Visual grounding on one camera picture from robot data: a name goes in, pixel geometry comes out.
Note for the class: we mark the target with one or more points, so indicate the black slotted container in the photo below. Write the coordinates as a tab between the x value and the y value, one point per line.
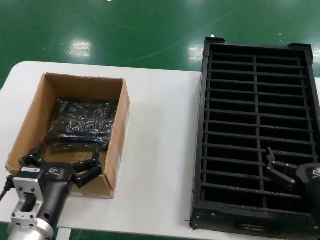
203	100

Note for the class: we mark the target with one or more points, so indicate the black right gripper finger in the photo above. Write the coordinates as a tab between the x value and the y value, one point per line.
282	172

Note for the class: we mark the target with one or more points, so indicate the brown cardboard box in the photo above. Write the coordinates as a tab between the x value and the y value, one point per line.
40	117

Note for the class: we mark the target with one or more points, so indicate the dark graphics card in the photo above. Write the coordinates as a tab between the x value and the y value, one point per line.
75	110

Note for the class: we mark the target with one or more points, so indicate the bagged graphics card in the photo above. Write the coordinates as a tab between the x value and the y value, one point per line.
75	136

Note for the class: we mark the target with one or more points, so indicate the white table leg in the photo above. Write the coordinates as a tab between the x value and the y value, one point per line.
63	231

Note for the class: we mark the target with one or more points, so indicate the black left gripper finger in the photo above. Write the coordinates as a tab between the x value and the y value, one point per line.
32	155
93	167

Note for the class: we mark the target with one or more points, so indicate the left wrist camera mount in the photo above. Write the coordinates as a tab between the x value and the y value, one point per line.
25	197

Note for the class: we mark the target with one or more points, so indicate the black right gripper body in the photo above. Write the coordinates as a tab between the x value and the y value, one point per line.
311	185

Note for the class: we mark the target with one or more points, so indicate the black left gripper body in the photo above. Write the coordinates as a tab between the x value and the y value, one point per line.
56	185

